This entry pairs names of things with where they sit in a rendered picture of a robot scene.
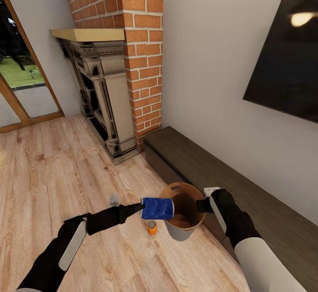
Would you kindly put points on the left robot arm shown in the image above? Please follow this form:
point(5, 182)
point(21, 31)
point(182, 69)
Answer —
point(50, 267)

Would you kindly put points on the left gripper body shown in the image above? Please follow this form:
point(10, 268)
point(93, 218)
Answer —
point(111, 217)

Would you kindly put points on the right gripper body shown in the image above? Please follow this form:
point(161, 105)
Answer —
point(202, 206)

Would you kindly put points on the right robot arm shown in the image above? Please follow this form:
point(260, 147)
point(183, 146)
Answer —
point(263, 271)

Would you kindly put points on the trash can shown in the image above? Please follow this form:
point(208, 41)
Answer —
point(186, 216)

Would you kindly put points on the can of soda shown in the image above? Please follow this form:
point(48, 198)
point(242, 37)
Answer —
point(152, 227)
point(157, 209)

